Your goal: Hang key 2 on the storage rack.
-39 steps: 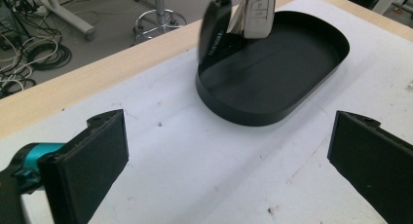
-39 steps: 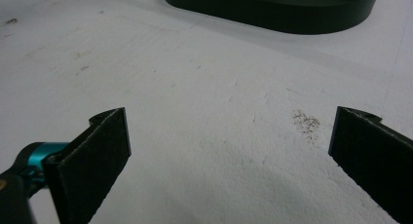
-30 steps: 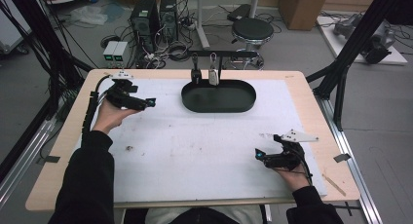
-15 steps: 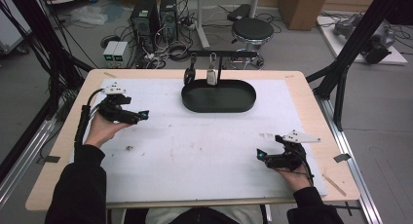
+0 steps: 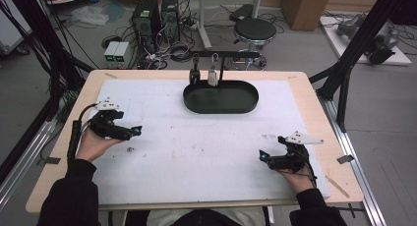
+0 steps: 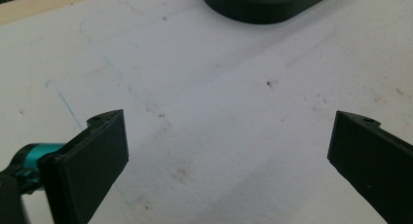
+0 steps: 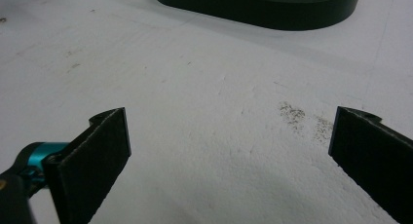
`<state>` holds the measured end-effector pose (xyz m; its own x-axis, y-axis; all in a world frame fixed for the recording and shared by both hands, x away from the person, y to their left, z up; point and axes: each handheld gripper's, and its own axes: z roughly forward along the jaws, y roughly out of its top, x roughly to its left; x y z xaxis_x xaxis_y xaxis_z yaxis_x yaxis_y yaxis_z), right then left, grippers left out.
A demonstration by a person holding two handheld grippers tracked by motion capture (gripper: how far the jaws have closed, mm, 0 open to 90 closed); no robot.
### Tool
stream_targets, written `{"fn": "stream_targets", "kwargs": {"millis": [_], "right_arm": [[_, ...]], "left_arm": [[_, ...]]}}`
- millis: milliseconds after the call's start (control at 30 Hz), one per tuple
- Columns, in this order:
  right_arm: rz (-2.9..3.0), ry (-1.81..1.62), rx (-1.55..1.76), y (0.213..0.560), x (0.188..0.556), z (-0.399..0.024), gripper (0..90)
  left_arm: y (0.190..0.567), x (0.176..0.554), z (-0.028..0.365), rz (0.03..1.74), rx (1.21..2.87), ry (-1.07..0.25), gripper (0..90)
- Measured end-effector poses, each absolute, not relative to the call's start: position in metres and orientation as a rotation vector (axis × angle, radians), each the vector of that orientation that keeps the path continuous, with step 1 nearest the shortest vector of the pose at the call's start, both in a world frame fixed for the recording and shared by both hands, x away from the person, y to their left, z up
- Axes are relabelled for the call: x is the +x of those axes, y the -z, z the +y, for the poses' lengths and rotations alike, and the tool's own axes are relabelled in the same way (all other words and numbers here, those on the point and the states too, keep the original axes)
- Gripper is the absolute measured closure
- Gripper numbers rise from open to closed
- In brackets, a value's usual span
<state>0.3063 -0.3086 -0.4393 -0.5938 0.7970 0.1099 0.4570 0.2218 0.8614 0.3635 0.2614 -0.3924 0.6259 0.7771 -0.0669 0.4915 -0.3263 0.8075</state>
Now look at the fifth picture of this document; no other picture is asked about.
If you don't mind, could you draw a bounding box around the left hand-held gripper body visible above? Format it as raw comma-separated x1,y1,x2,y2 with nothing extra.
88,96,133,142

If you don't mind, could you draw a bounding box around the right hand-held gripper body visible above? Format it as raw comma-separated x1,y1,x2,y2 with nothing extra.
268,130,326,174

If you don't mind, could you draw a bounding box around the black key rack with tray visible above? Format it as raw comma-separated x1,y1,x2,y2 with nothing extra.
182,50,262,115

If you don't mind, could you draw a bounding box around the black car key with strap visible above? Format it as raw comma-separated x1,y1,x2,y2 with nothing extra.
189,53,202,86

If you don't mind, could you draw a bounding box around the white car key with strap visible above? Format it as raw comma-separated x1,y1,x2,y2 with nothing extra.
207,53,220,88

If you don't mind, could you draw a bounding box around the person's right hand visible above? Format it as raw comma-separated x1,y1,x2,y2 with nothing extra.
278,166,316,196

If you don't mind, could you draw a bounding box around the person's left hand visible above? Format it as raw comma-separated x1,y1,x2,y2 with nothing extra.
76,127,124,163

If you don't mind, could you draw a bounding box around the thin wooden stick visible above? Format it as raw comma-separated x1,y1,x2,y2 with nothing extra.
325,174,351,199

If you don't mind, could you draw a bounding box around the dark tape piece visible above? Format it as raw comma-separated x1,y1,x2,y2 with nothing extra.
335,153,356,165
41,155,62,166

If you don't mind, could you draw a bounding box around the white table mat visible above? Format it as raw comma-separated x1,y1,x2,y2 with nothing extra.
76,78,331,206

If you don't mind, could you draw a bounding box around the white power supply box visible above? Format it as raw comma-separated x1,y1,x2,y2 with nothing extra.
103,40,120,70
113,41,131,70

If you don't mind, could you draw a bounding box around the person's torso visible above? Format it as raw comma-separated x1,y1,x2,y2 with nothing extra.
125,206,273,226

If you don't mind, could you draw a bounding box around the large black computer tower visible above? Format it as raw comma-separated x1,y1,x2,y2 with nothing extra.
130,0,162,54

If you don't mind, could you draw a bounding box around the slim black computer tower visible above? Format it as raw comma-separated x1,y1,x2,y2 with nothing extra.
159,0,181,44

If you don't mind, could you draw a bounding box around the clear plastic bag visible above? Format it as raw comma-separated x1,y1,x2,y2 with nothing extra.
70,5,110,27

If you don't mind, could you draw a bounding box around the white floor board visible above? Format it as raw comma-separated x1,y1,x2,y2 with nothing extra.
319,15,413,67

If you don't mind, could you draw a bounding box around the black round stool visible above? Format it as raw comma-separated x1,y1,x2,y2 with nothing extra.
232,17,278,72

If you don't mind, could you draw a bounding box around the white desk leg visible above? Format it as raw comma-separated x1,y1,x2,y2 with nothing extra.
196,0,213,51

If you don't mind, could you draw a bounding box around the wooden cabinet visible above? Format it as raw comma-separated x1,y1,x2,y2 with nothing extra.
280,0,334,32

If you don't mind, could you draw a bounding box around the grey robot device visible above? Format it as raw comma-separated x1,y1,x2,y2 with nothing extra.
336,13,400,65

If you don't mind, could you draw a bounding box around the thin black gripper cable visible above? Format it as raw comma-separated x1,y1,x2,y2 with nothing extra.
303,152,319,189

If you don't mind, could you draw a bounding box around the thick black gripper cable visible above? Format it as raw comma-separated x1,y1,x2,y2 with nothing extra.
66,102,99,165

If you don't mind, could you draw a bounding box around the aluminium rail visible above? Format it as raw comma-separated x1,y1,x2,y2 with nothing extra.
319,95,388,226
0,119,59,211

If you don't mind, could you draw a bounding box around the tangle of floor cables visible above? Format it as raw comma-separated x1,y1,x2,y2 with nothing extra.
144,35,200,71

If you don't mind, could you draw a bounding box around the black frame strut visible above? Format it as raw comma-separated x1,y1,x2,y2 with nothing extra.
5,0,96,123
309,0,417,134

